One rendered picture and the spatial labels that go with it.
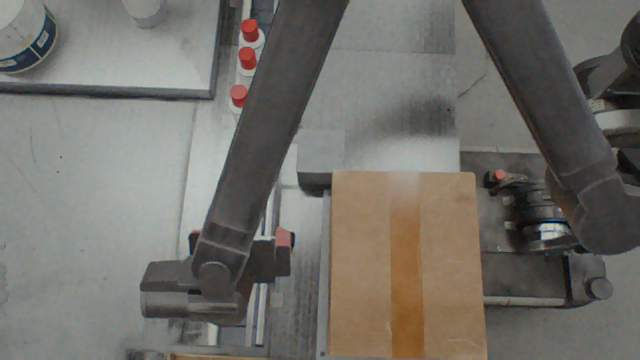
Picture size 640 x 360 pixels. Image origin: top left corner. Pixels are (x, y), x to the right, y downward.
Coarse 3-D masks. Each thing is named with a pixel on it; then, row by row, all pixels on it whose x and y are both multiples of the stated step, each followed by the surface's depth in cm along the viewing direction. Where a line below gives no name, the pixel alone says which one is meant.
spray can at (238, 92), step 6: (240, 84) 100; (234, 90) 99; (240, 90) 99; (246, 90) 99; (234, 96) 99; (240, 96) 99; (234, 102) 100; (240, 102) 100; (234, 108) 102; (240, 108) 102; (234, 114) 104; (240, 114) 103
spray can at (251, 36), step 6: (246, 18) 104; (246, 24) 104; (252, 24) 104; (246, 30) 103; (252, 30) 103; (258, 30) 108; (240, 36) 107; (246, 36) 104; (252, 36) 104; (258, 36) 106; (240, 42) 107; (246, 42) 107; (252, 42) 106; (258, 42) 107; (252, 48) 107; (258, 48) 107; (258, 54) 109
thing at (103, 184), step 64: (384, 0) 135; (448, 0) 135; (384, 64) 129; (448, 64) 129; (0, 128) 125; (64, 128) 125; (128, 128) 125; (192, 128) 125; (320, 128) 124; (384, 128) 124; (448, 128) 124; (0, 192) 120; (64, 192) 120; (128, 192) 120; (192, 192) 120; (320, 192) 120; (0, 256) 116; (64, 256) 116; (128, 256) 115; (0, 320) 112; (64, 320) 111; (128, 320) 111
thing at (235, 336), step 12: (252, 0) 129; (264, 0) 129; (252, 12) 128; (264, 12) 128; (264, 24) 127; (264, 36) 126; (264, 216) 113; (264, 228) 112; (240, 324) 106; (228, 336) 105; (240, 336) 105
